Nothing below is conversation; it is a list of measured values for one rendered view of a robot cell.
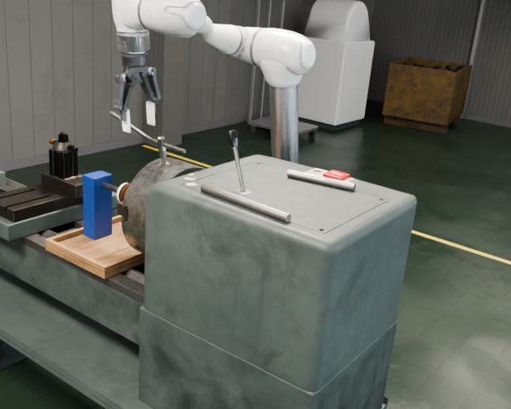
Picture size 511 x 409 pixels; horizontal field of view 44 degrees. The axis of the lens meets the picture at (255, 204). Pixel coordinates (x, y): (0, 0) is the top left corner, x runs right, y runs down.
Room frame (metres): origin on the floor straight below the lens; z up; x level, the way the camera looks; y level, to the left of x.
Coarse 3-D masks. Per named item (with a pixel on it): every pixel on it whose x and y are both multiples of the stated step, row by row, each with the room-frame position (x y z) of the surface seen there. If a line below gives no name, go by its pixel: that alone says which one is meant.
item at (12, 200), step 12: (12, 192) 2.17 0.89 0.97; (24, 192) 2.18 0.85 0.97; (36, 192) 2.19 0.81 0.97; (48, 192) 2.20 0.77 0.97; (60, 192) 2.21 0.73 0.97; (0, 204) 2.04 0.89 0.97; (12, 204) 2.05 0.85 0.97; (24, 204) 2.06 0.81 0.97; (36, 204) 2.07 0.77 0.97; (48, 204) 2.11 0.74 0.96; (60, 204) 2.15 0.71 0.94; (72, 204) 2.20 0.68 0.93; (12, 216) 2.00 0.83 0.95; (24, 216) 2.03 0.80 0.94
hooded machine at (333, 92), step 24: (336, 0) 8.18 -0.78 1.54; (312, 24) 8.15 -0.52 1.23; (336, 24) 7.96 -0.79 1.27; (360, 24) 8.11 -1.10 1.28; (336, 48) 7.84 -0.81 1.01; (360, 48) 8.08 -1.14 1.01; (312, 72) 8.02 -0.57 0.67; (336, 72) 7.82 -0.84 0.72; (360, 72) 8.15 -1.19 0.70; (312, 96) 7.99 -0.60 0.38; (336, 96) 7.79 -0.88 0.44; (360, 96) 8.22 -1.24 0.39; (312, 120) 7.98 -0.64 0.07; (336, 120) 7.78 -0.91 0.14
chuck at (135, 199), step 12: (144, 168) 1.81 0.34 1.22; (156, 168) 1.81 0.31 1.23; (168, 168) 1.80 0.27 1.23; (132, 180) 1.78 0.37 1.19; (144, 180) 1.77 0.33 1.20; (156, 180) 1.75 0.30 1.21; (132, 192) 1.75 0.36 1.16; (144, 192) 1.73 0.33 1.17; (132, 204) 1.73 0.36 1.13; (144, 204) 1.71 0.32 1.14; (132, 216) 1.72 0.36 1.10; (132, 228) 1.72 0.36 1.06; (132, 240) 1.74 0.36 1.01; (144, 252) 1.75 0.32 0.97
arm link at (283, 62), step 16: (272, 32) 2.16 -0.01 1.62; (288, 32) 2.15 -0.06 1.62; (256, 48) 2.16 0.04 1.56; (272, 48) 2.13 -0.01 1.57; (288, 48) 2.10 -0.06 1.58; (304, 48) 2.10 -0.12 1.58; (256, 64) 2.19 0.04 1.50; (272, 64) 2.13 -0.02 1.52; (288, 64) 2.10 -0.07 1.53; (304, 64) 2.10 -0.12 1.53; (272, 80) 2.15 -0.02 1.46; (288, 80) 2.13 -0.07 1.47; (272, 96) 2.18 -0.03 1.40; (288, 96) 2.16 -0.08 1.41; (272, 112) 2.20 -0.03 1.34; (288, 112) 2.17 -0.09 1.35; (272, 128) 2.21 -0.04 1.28; (288, 128) 2.19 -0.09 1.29; (272, 144) 2.23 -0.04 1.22; (288, 144) 2.20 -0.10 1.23; (288, 160) 2.21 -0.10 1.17
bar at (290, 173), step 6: (288, 174) 1.73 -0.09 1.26; (294, 174) 1.72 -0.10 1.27; (300, 174) 1.72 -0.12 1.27; (306, 174) 1.71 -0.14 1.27; (312, 174) 1.71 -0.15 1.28; (306, 180) 1.71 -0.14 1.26; (312, 180) 1.70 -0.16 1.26; (318, 180) 1.69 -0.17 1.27; (324, 180) 1.69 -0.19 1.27; (330, 180) 1.68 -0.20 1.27; (336, 180) 1.68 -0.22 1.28; (330, 186) 1.69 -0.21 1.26; (336, 186) 1.67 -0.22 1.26; (342, 186) 1.66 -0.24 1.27; (348, 186) 1.66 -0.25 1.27; (354, 186) 1.66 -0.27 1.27
